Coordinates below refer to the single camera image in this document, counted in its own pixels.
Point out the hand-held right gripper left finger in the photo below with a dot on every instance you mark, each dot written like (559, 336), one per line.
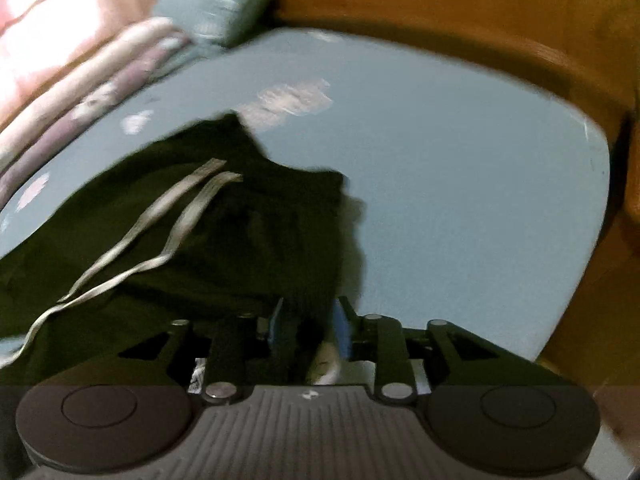
(275, 327)

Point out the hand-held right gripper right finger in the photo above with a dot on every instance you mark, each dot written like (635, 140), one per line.
(342, 327)

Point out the bed with blue floral sheet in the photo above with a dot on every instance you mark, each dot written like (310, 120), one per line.
(450, 185)

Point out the folded pink purple floral quilt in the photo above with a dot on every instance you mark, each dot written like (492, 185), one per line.
(75, 95)

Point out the blue printed pillow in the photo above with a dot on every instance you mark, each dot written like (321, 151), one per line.
(215, 0)

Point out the wooden headboard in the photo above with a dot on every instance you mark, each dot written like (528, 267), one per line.
(450, 0)

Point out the pink striped curtain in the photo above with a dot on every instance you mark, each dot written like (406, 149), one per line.
(60, 0)

